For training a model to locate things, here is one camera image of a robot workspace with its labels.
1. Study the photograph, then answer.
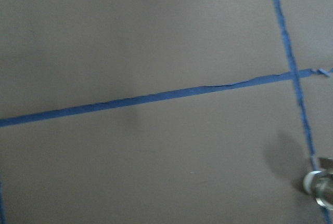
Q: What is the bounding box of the chrome valve with white pipe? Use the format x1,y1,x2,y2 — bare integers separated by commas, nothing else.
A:
303,157,332,210

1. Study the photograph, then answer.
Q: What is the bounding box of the brown paper table cover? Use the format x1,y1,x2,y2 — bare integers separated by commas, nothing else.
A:
1,0,332,223

